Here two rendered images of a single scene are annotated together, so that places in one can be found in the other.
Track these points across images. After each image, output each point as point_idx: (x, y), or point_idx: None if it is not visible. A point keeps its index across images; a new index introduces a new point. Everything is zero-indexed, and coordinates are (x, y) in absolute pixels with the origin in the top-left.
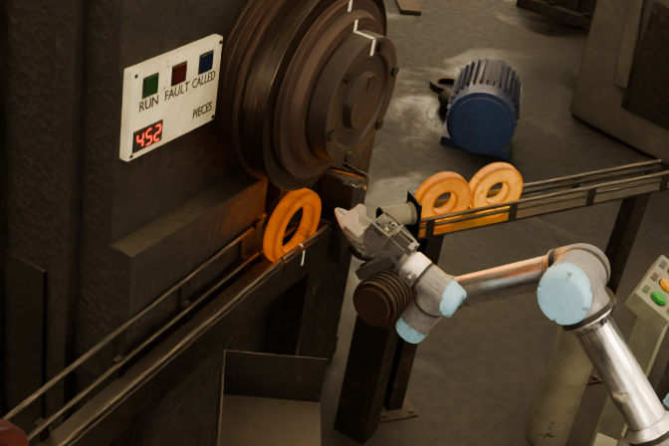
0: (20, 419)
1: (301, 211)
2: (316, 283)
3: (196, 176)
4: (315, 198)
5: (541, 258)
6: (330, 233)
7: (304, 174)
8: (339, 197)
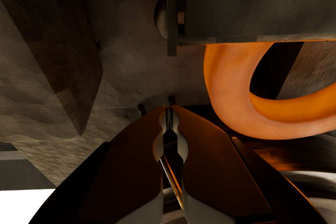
0: None
1: None
2: None
3: None
4: (245, 126)
5: None
6: (188, 25)
7: (325, 203)
8: (77, 72)
